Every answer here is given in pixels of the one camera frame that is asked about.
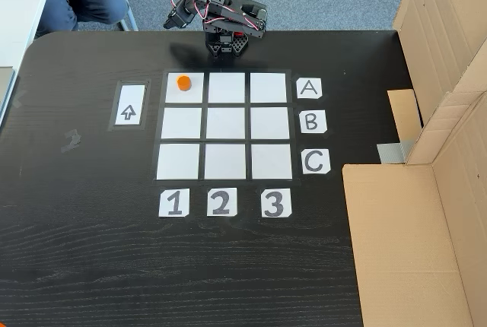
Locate white nine-square grid sheet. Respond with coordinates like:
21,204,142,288
154,69,296,183

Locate white arrow paper sheet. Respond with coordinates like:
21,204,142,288
113,83,146,127

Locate paper sheet letter A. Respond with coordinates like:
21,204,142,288
296,78,323,100

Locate white desk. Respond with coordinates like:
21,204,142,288
0,0,59,122

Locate clear tape scraps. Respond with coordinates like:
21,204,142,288
60,129,83,155

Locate paper sheet letter B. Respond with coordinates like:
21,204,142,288
299,110,328,134

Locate paper sheet number 1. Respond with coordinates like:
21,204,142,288
158,189,190,217

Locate paper sheet number 2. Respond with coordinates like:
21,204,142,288
206,187,238,217

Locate paper sheet letter C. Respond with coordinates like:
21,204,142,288
301,148,331,175

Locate paper sheet number 3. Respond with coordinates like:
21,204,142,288
260,189,293,218

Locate brown cardboard box wall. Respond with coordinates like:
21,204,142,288
387,0,487,165
342,90,487,327

